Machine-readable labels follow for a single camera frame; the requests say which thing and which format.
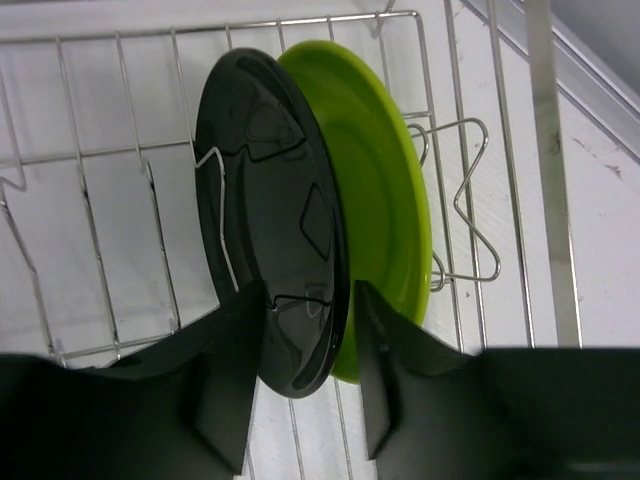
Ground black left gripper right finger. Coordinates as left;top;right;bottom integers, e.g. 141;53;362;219
353;281;639;479

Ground wire dish rack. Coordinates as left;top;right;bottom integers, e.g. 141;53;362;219
0;0;586;480

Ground lime green plate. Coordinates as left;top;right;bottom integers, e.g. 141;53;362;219
277;40;432;386

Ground black plate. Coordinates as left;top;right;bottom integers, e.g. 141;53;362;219
194;47;350;398

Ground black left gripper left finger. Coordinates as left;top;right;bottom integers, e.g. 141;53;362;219
1;282;265;479

